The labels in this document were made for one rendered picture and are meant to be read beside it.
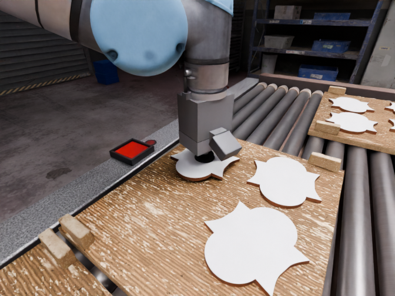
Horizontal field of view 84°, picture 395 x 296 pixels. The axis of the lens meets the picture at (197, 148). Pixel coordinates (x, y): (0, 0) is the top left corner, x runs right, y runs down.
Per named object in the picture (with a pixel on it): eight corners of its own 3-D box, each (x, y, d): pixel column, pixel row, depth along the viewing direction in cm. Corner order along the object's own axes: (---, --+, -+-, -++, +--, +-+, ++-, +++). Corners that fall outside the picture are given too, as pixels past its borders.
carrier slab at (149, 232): (60, 234, 34) (57, 227, 34) (203, 133, 63) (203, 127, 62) (290, 446, 18) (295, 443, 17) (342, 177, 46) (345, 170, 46)
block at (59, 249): (43, 246, 31) (35, 234, 29) (56, 237, 32) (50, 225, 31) (64, 272, 28) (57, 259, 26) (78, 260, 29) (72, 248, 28)
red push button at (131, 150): (114, 155, 54) (113, 151, 53) (133, 145, 58) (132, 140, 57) (132, 163, 51) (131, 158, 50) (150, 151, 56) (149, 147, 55)
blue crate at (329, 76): (295, 80, 402) (298, 68, 391) (298, 75, 434) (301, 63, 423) (334, 85, 378) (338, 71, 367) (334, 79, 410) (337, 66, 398)
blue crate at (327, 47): (310, 50, 378) (313, 40, 370) (317, 48, 402) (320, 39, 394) (342, 53, 350) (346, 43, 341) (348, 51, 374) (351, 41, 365)
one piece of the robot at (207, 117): (217, 89, 30) (212, 182, 38) (260, 78, 34) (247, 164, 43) (171, 72, 38) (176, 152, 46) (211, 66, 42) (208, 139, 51)
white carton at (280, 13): (272, 20, 396) (275, 5, 384) (281, 19, 412) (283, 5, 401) (291, 20, 373) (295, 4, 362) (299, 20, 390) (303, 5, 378)
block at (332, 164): (306, 164, 48) (310, 153, 46) (308, 160, 49) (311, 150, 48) (337, 174, 45) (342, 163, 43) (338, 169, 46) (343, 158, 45)
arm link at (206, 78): (238, 61, 36) (199, 67, 32) (236, 88, 38) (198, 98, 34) (209, 55, 41) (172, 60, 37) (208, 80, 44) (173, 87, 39)
